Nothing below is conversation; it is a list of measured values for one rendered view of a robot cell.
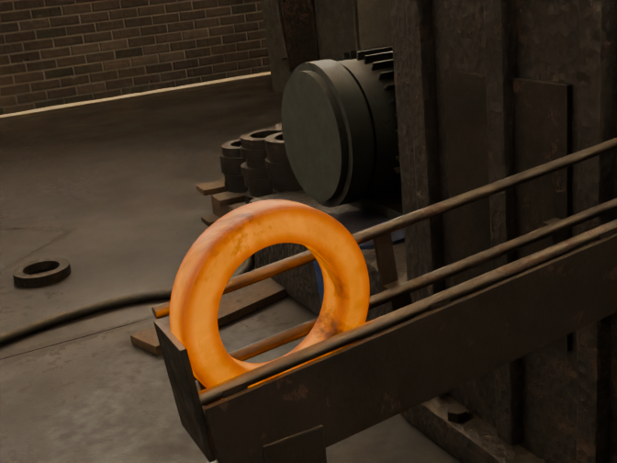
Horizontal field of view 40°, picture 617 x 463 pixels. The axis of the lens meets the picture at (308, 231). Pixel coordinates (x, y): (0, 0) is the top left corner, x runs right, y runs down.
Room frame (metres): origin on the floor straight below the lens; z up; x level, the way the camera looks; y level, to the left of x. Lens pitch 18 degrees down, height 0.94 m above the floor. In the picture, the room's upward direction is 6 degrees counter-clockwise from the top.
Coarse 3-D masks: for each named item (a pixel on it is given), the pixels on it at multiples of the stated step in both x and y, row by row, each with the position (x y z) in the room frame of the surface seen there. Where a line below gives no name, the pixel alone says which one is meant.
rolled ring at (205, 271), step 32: (224, 224) 0.67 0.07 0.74; (256, 224) 0.66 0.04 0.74; (288, 224) 0.68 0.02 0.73; (320, 224) 0.69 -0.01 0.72; (192, 256) 0.66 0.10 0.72; (224, 256) 0.65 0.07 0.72; (320, 256) 0.70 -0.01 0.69; (352, 256) 0.70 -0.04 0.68; (192, 288) 0.64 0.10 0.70; (352, 288) 0.70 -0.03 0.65; (192, 320) 0.63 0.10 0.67; (320, 320) 0.71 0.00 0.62; (352, 320) 0.70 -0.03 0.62; (192, 352) 0.63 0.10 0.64; (224, 352) 0.64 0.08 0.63; (256, 384) 0.66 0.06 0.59
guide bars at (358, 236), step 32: (576, 160) 0.90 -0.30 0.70; (480, 192) 0.84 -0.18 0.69; (544, 192) 0.88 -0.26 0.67; (384, 224) 0.79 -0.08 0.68; (544, 224) 0.88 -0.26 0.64; (576, 224) 0.87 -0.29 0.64; (384, 256) 0.79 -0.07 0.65; (480, 256) 0.82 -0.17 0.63; (224, 288) 0.72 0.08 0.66; (384, 288) 0.79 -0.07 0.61; (416, 288) 0.78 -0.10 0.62; (256, 352) 0.71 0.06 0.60
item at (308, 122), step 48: (384, 48) 2.24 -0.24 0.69; (288, 96) 2.26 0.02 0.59; (336, 96) 2.05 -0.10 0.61; (384, 96) 2.09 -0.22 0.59; (288, 144) 2.29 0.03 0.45; (336, 144) 2.03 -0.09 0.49; (384, 144) 2.05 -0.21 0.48; (288, 192) 2.52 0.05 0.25; (336, 192) 2.06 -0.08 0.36; (384, 192) 2.28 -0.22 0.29; (288, 288) 2.27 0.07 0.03
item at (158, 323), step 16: (160, 320) 0.68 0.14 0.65; (160, 336) 0.67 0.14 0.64; (176, 352) 0.62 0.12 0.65; (176, 368) 0.64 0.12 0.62; (176, 384) 0.66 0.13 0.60; (192, 384) 0.61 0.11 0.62; (176, 400) 0.67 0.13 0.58; (192, 400) 0.62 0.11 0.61; (192, 416) 0.63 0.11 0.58; (192, 432) 0.65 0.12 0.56; (208, 448) 0.62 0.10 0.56
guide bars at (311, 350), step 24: (576, 240) 0.79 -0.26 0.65; (528, 264) 0.76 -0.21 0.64; (456, 288) 0.73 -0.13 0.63; (480, 288) 0.74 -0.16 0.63; (408, 312) 0.70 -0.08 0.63; (336, 336) 0.68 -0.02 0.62; (360, 336) 0.68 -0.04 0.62; (288, 360) 0.65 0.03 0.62; (216, 384) 0.63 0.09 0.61; (240, 384) 0.63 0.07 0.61
